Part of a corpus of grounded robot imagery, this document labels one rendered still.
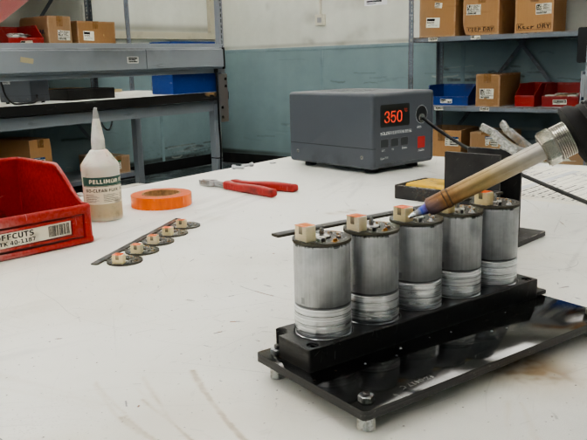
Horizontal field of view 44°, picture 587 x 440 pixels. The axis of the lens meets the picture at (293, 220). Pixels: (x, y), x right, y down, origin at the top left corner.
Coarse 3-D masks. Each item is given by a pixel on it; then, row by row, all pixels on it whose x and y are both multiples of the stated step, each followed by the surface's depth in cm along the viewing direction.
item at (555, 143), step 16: (544, 128) 30; (560, 128) 29; (544, 144) 29; (560, 144) 29; (576, 144) 29; (512, 160) 30; (528, 160) 29; (544, 160) 30; (560, 160) 29; (480, 176) 30; (496, 176) 30; (448, 192) 30; (464, 192) 30; (432, 208) 31
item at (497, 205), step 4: (472, 200) 37; (504, 200) 37; (508, 200) 37; (512, 200) 37; (516, 200) 37; (472, 204) 37; (476, 204) 36; (492, 204) 36; (496, 204) 36; (500, 204) 36; (504, 204) 36; (512, 204) 36; (516, 204) 36; (520, 204) 36; (484, 208) 36; (488, 208) 36; (492, 208) 36; (496, 208) 36; (500, 208) 36; (504, 208) 36; (508, 208) 36
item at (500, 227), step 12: (492, 216) 36; (504, 216) 36; (516, 216) 36; (492, 228) 36; (504, 228) 36; (516, 228) 36; (492, 240) 36; (504, 240) 36; (516, 240) 37; (492, 252) 36; (504, 252) 36; (516, 252) 37; (492, 264) 36; (504, 264) 36; (516, 264) 37; (492, 276) 36; (504, 276) 36; (516, 276) 37
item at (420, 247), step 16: (400, 240) 33; (416, 240) 33; (432, 240) 33; (400, 256) 33; (416, 256) 33; (432, 256) 33; (400, 272) 33; (416, 272) 33; (432, 272) 33; (400, 288) 34; (416, 288) 33; (432, 288) 33; (400, 304) 34; (416, 304) 33; (432, 304) 34
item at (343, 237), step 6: (330, 234) 31; (336, 234) 31; (342, 234) 31; (348, 234) 31; (294, 240) 30; (318, 240) 30; (324, 240) 30; (330, 240) 30; (342, 240) 30; (348, 240) 30; (312, 246) 29; (318, 246) 29; (324, 246) 29; (330, 246) 29
